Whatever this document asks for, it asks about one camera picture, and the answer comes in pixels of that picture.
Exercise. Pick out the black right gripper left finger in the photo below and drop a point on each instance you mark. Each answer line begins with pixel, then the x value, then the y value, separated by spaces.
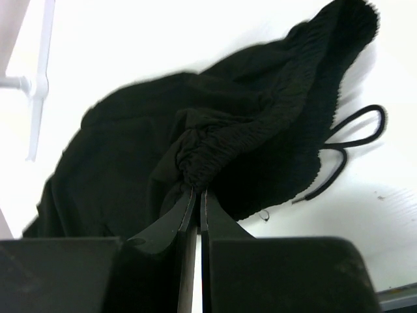
pixel 155 271

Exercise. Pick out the black trousers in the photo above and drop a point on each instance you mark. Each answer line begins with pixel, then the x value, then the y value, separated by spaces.
pixel 250 128

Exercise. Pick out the white metal clothes rack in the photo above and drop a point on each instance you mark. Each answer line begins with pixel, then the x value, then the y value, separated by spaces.
pixel 36 89

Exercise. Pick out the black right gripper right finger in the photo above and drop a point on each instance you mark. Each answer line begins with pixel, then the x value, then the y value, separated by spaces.
pixel 241 273

